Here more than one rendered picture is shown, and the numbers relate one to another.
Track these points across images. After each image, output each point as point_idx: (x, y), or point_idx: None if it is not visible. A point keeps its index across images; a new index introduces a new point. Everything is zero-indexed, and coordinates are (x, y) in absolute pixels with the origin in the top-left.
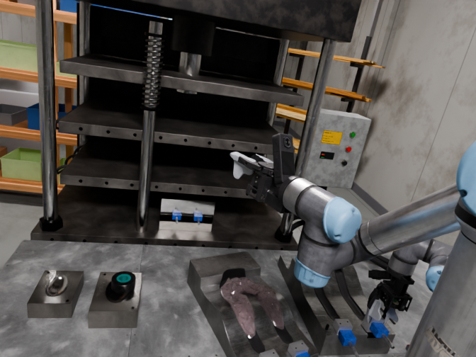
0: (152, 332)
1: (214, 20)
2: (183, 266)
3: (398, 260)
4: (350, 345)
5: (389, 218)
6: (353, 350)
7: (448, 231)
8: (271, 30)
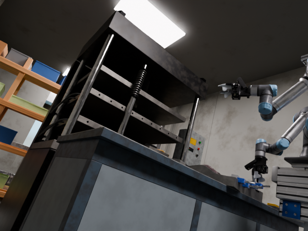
0: None
1: (154, 79)
2: None
3: (260, 151)
4: (255, 185)
5: (279, 97)
6: (257, 186)
7: (297, 95)
8: (177, 88)
